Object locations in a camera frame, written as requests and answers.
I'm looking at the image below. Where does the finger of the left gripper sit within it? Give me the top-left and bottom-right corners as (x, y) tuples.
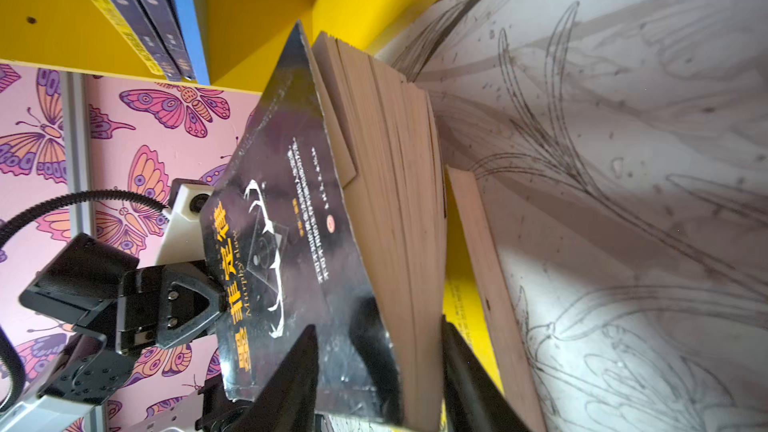
(116, 260), (227, 354)

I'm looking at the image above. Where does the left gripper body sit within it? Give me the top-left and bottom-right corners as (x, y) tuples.
(19, 179), (213, 406)

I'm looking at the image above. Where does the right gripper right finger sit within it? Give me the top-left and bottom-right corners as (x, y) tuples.
(441, 317), (529, 432)

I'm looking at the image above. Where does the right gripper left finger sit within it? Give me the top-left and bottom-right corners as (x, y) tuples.
(230, 325), (318, 431)

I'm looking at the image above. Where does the thin yellow book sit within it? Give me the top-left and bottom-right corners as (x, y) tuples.
(443, 167), (546, 431)

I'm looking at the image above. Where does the black book yellow title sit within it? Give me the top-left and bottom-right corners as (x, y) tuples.
(201, 25), (447, 431)

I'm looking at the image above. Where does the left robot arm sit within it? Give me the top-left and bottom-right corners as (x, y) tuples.
(1, 179), (228, 431)

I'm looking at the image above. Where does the yellow pink blue bookshelf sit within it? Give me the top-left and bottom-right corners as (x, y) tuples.
(0, 0), (481, 94)

